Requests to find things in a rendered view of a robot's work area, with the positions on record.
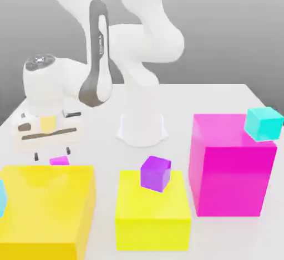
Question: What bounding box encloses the large magenta box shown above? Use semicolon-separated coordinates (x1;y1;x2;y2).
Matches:
187;113;278;218

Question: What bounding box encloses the small purple cube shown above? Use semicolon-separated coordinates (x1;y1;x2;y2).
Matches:
140;155;172;193

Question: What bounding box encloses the large lemon yellow box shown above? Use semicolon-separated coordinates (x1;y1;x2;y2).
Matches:
114;170;192;252

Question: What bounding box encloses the small magenta cube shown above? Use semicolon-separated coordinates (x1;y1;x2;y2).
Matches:
49;155;70;167

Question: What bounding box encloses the small cyan cube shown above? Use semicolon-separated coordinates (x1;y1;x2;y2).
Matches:
244;106;284;142
0;179;9;219

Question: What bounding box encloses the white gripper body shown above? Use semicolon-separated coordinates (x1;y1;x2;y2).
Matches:
17;122;87;152

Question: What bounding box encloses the large amber yellow box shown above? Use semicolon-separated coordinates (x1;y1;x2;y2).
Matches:
0;164;97;260

